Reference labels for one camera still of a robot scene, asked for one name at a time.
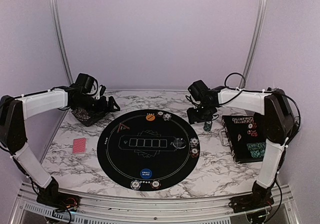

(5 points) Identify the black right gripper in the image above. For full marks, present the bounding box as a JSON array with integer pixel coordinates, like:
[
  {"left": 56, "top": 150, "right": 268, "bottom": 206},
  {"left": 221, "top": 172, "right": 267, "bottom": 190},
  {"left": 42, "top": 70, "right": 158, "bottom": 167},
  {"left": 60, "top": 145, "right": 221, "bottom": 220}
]
[{"left": 187, "top": 102, "right": 214, "bottom": 125}]

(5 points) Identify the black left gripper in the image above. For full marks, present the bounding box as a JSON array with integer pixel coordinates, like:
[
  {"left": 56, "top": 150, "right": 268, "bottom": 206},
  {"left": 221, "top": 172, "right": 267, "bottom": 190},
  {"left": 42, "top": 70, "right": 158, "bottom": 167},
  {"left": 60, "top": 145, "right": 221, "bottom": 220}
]
[{"left": 74, "top": 94, "right": 120, "bottom": 120}]

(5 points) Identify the black dealer button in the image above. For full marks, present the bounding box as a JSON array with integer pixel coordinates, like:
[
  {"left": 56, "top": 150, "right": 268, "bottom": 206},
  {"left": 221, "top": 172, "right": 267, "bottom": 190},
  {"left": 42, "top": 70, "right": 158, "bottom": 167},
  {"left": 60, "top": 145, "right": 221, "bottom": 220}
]
[{"left": 172, "top": 137, "right": 187, "bottom": 149}]

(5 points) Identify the red triangular all-in marker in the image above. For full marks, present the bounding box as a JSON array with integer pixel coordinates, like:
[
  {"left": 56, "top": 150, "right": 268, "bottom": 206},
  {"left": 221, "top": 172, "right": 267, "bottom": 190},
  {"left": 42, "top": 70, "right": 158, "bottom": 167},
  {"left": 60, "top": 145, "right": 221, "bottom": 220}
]
[{"left": 117, "top": 123, "right": 130, "bottom": 133}]

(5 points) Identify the orange big blind button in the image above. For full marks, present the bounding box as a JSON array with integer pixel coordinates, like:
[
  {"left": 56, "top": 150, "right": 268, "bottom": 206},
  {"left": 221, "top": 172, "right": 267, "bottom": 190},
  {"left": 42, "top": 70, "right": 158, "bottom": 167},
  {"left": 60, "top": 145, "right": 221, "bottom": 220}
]
[{"left": 145, "top": 114, "right": 156, "bottom": 122}]

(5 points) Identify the blue small blind button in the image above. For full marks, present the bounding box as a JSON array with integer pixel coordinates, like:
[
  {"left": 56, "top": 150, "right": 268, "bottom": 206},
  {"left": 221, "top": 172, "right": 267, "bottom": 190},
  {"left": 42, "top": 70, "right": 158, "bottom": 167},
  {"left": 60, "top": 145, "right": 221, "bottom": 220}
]
[{"left": 140, "top": 168, "right": 153, "bottom": 180}]

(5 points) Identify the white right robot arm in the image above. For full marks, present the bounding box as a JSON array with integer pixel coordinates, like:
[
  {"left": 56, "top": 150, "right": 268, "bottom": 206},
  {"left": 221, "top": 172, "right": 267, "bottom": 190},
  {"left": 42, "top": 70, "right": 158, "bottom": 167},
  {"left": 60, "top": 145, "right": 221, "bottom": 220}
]
[{"left": 187, "top": 80, "right": 301, "bottom": 208}]

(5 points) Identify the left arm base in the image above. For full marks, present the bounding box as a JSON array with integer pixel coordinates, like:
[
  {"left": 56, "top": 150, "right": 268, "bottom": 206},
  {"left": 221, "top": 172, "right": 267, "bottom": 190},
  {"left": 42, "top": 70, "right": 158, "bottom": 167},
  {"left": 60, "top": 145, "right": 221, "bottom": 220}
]
[{"left": 36, "top": 182, "right": 80, "bottom": 212}]

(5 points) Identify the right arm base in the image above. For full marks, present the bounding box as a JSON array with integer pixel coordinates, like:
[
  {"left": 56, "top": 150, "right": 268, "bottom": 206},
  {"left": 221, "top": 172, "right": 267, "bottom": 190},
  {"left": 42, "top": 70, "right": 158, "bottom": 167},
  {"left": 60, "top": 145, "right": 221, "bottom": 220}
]
[{"left": 228, "top": 193, "right": 275, "bottom": 222}]

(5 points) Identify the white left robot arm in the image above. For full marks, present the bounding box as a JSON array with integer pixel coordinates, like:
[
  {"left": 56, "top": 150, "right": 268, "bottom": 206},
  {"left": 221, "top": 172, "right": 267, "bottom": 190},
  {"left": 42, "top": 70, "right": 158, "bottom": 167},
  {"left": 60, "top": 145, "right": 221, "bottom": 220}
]
[{"left": 0, "top": 73, "right": 121, "bottom": 207}]

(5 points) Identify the black floral patterned pouch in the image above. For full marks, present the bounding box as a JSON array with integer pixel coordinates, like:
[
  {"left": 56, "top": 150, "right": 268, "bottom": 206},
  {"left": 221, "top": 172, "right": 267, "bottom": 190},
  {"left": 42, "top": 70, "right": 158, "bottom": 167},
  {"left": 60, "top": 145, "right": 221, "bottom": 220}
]
[{"left": 71, "top": 108, "right": 107, "bottom": 127}]

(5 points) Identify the green poker chip stack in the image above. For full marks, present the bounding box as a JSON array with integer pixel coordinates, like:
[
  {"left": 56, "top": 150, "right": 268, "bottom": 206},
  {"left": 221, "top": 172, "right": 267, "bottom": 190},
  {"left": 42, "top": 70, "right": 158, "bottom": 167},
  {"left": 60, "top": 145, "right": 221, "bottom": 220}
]
[{"left": 203, "top": 120, "right": 213, "bottom": 132}]

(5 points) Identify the red playing card deck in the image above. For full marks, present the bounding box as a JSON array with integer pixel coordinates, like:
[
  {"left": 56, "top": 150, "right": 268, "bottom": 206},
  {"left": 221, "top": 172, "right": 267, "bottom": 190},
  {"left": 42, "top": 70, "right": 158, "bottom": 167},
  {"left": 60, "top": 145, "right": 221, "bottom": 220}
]
[{"left": 72, "top": 137, "right": 87, "bottom": 155}]

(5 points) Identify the black poker chip case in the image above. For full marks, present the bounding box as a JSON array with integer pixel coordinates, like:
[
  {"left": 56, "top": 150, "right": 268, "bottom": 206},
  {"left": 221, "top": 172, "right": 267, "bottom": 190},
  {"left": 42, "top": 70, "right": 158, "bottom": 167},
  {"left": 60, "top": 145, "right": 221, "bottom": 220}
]
[{"left": 221, "top": 114, "right": 266, "bottom": 164}]

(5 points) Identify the round black poker mat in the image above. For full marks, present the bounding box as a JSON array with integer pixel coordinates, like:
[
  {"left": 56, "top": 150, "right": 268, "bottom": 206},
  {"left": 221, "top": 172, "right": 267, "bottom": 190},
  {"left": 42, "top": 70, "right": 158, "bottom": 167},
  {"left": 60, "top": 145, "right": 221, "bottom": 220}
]
[{"left": 96, "top": 109, "right": 201, "bottom": 192}]

